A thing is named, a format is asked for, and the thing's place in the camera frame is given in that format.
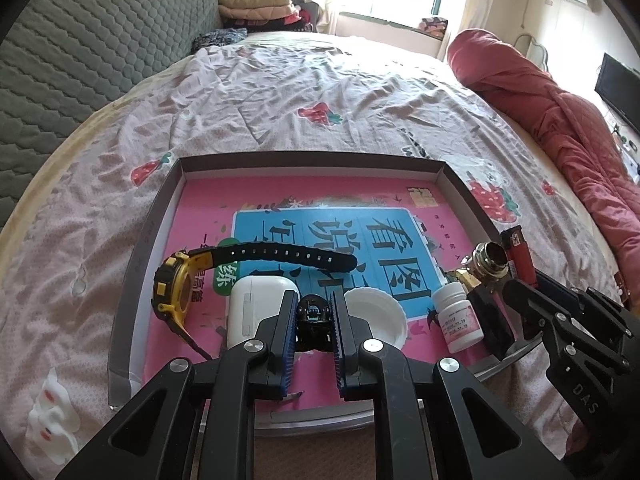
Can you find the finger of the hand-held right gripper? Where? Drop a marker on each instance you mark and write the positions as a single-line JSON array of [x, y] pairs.
[[530, 305], [555, 287]]

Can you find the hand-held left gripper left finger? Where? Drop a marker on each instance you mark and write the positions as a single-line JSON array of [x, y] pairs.
[[287, 340]]

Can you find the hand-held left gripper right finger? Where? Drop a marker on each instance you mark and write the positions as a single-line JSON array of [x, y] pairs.
[[340, 345]]

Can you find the small black clip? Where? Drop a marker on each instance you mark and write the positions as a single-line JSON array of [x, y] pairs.
[[312, 317]]

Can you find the black and gold lipstick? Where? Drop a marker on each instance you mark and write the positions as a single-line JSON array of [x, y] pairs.
[[492, 320]]

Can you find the red lighter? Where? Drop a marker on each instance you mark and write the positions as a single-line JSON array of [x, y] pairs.
[[520, 255]]

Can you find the white earbuds case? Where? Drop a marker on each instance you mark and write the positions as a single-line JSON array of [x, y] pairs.
[[245, 310]]

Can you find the white round lid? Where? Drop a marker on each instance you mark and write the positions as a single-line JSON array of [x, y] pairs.
[[380, 310]]

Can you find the shiny metal fitting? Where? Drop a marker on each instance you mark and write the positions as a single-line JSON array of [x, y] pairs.
[[487, 260]]

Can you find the white pill bottle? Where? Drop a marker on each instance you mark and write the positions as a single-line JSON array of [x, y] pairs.
[[460, 325]]

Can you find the black and yellow wristwatch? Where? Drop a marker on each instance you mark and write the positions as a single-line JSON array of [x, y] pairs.
[[172, 285]]

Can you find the dark cardboard box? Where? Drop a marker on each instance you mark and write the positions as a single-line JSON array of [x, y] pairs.
[[150, 240]]

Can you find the pink and blue book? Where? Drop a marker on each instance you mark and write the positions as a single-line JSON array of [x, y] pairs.
[[210, 210]]

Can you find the red quilt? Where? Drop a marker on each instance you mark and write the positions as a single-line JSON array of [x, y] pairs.
[[550, 110]]

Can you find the black television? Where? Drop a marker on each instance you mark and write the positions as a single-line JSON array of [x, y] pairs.
[[617, 92]]

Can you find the strawberry print bedsheet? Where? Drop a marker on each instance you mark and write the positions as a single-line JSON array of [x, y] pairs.
[[300, 75]]

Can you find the floral cloth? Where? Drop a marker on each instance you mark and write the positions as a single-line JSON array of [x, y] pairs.
[[432, 26]]

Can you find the dark patterned cloth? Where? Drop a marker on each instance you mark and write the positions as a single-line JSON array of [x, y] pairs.
[[217, 39]]

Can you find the pile of folded clothes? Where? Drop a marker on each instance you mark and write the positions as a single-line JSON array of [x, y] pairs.
[[255, 5]]

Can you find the grey quilted headboard cover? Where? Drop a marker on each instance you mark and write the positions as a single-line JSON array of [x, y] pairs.
[[100, 25]]

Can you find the white chair frame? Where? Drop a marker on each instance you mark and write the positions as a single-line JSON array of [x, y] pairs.
[[537, 47]]

